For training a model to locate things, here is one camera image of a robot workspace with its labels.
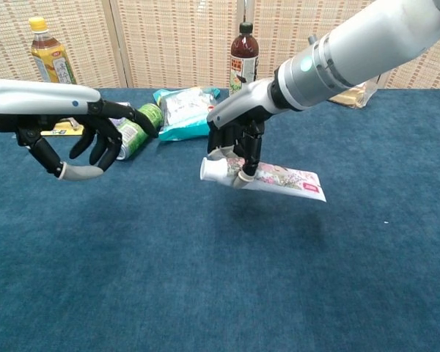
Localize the blue table cloth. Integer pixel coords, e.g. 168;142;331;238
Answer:
0;87;440;352

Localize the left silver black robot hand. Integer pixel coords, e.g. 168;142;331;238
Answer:
0;78;159;182

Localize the dark red drink bottle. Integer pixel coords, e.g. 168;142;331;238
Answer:
229;21;260;97

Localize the yellow razor blister pack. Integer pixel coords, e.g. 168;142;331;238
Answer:
40;117;86;137

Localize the white floral toothpaste tube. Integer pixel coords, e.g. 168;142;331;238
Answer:
199;155;327;203

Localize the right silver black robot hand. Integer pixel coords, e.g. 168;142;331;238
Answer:
206;78;290;188

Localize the yellow-capped tea bottle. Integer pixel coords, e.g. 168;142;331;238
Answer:
28;16;78;86

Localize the green drink can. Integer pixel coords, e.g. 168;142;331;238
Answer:
115;103;165;161

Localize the teal white snack bag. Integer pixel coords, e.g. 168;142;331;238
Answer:
153;86;223;142

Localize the clear packaged sandwich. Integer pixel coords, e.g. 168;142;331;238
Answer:
328;81;378;110

